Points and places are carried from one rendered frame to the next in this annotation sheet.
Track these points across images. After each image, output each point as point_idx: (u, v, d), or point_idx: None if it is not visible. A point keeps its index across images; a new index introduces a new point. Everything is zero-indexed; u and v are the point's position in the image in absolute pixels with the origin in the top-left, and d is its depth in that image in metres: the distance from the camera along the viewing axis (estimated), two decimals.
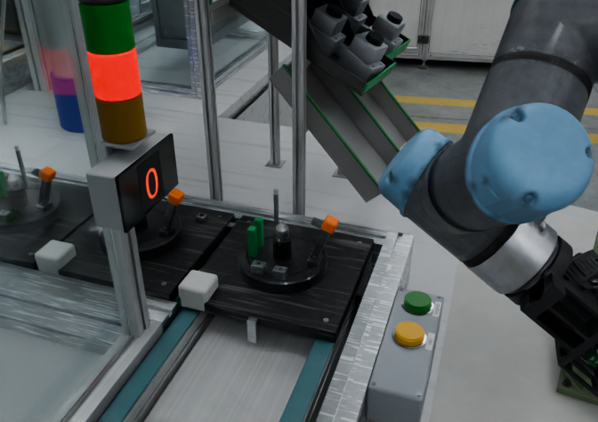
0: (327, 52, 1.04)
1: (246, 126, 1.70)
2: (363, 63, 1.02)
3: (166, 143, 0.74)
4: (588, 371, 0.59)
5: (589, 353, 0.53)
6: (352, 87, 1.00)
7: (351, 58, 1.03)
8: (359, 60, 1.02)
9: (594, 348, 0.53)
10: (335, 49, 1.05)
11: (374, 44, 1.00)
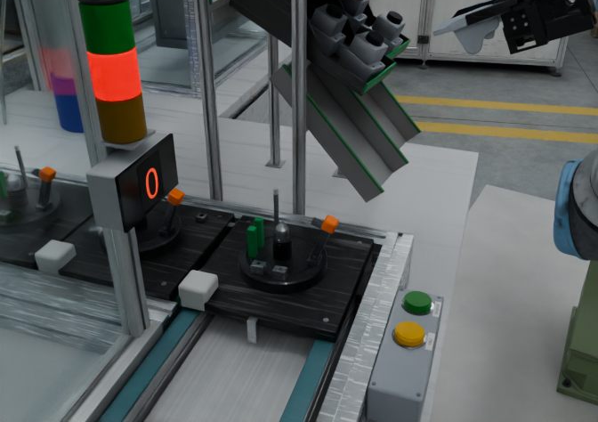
0: (327, 52, 1.04)
1: (246, 126, 1.70)
2: (363, 63, 1.02)
3: (166, 143, 0.74)
4: (488, 16, 0.86)
5: (536, 34, 0.88)
6: (352, 87, 1.00)
7: (351, 58, 1.03)
8: (359, 60, 1.02)
9: None
10: (335, 49, 1.05)
11: (374, 44, 1.00)
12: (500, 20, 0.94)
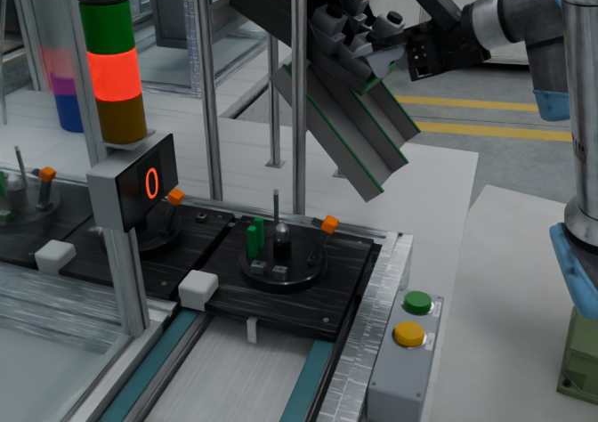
0: (327, 52, 1.04)
1: (246, 126, 1.70)
2: (363, 63, 1.02)
3: (166, 143, 0.74)
4: (388, 44, 0.95)
5: None
6: (352, 87, 1.00)
7: (351, 58, 1.03)
8: (359, 60, 1.02)
9: None
10: (335, 49, 1.05)
11: None
12: None
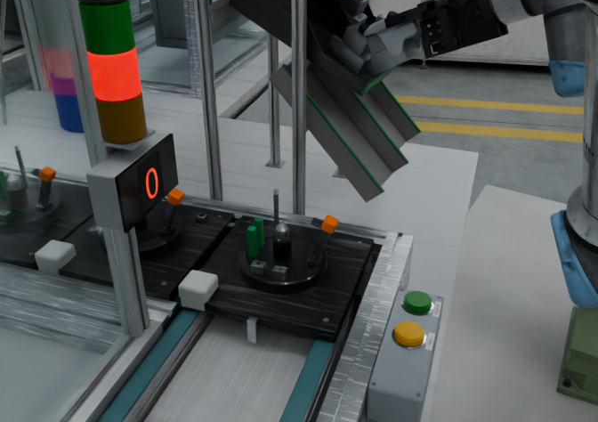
0: (356, 71, 1.04)
1: (246, 126, 1.70)
2: None
3: (166, 143, 0.74)
4: (401, 20, 0.92)
5: None
6: (352, 87, 1.00)
7: (381, 56, 0.99)
8: (387, 49, 0.98)
9: None
10: (365, 68, 1.05)
11: None
12: None
